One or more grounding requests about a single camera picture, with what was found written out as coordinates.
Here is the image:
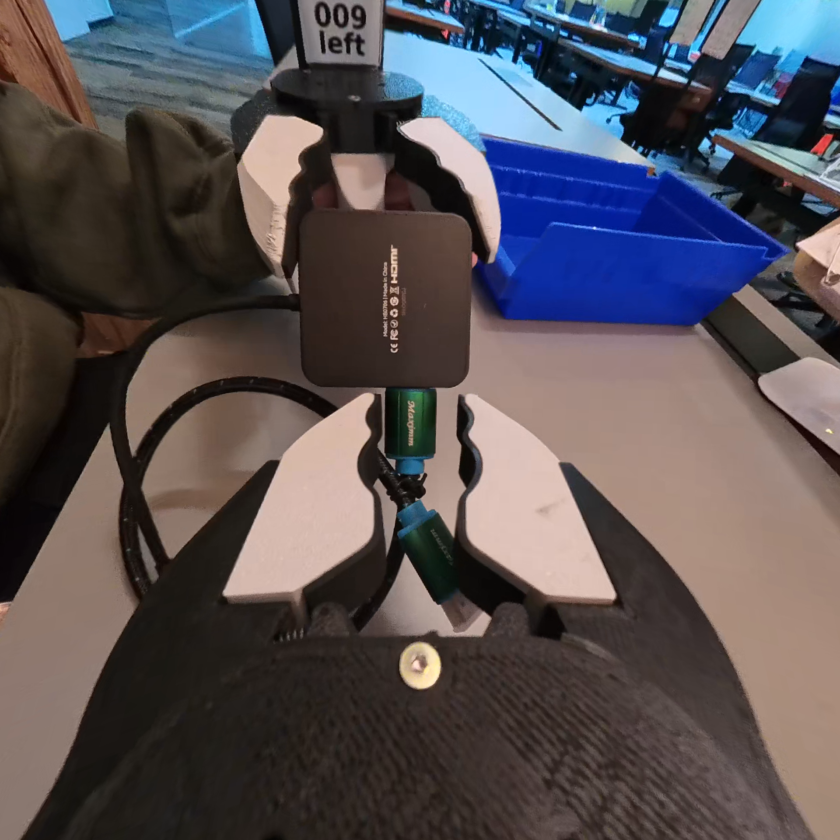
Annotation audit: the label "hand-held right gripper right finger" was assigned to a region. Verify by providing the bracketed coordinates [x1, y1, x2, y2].
[456, 394, 618, 624]

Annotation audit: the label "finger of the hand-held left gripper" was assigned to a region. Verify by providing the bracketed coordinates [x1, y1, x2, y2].
[236, 115, 327, 281]
[397, 117, 504, 266]

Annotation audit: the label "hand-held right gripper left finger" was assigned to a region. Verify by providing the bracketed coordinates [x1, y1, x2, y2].
[223, 392, 388, 608]

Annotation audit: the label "braided HDMI cable green plugs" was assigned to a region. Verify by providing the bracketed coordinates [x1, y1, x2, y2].
[118, 375, 485, 632]

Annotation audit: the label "square black adapter box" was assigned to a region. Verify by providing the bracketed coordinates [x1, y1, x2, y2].
[298, 209, 475, 389]

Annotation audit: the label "black adapter cable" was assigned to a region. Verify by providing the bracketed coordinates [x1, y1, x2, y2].
[108, 293, 303, 500]

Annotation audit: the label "blue plastic bin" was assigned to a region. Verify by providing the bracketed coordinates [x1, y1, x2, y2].
[472, 134, 788, 327]

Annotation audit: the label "person's left forearm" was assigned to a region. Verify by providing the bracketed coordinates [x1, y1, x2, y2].
[0, 79, 293, 322]

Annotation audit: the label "white desk orange edge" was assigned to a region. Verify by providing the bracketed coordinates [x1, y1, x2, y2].
[272, 29, 654, 168]

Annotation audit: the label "grey desk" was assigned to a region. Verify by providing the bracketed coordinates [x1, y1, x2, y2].
[0, 217, 840, 840]

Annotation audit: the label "person's left hand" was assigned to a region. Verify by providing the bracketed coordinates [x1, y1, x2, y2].
[310, 169, 414, 214]

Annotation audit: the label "rows of office desks chairs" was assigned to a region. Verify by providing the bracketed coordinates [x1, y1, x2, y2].
[387, 0, 840, 217]

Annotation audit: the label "instruction sheet on stand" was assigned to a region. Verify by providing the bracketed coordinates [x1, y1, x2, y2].
[758, 220, 840, 458]

